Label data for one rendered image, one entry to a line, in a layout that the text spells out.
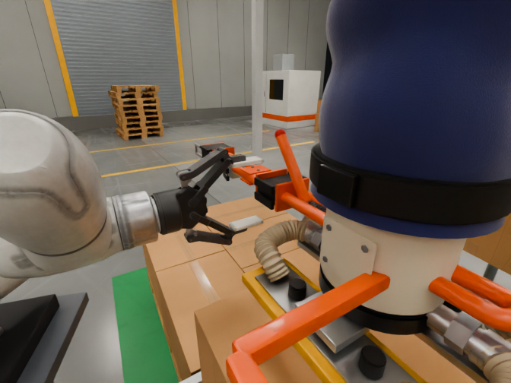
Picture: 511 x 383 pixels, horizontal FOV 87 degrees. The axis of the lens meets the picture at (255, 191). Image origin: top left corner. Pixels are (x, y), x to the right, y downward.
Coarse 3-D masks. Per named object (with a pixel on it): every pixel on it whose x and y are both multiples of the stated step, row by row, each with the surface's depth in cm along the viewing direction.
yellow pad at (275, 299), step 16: (256, 272) 50; (288, 272) 49; (256, 288) 46; (272, 288) 45; (288, 288) 45; (304, 288) 42; (272, 304) 43; (288, 304) 42; (368, 336) 37; (304, 352) 35; (320, 352) 35; (352, 352) 34; (368, 352) 32; (384, 352) 34; (320, 368) 33; (336, 368) 33; (352, 368) 33; (368, 368) 31; (384, 368) 31; (400, 368) 33
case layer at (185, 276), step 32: (224, 224) 184; (160, 256) 151; (192, 256) 151; (224, 256) 151; (288, 256) 151; (160, 288) 129; (192, 288) 128; (224, 288) 128; (192, 320) 111; (192, 352) 98
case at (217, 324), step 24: (312, 264) 81; (216, 312) 64; (240, 312) 64; (264, 312) 64; (216, 336) 58; (240, 336) 58; (384, 336) 58; (408, 336) 58; (216, 360) 54; (288, 360) 53; (408, 360) 53; (432, 360) 53
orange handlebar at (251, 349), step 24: (240, 168) 67; (264, 168) 67; (312, 216) 46; (336, 288) 29; (360, 288) 29; (384, 288) 31; (432, 288) 30; (456, 288) 29; (480, 288) 30; (504, 288) 29; (288, 312) 26; (312, 312) 26; (336, 312) 27; (480, 312) 27; (504, 312) 26; (264, 336) 24; (288, 336) 24; (240, 360) 22; (264, 360) 23
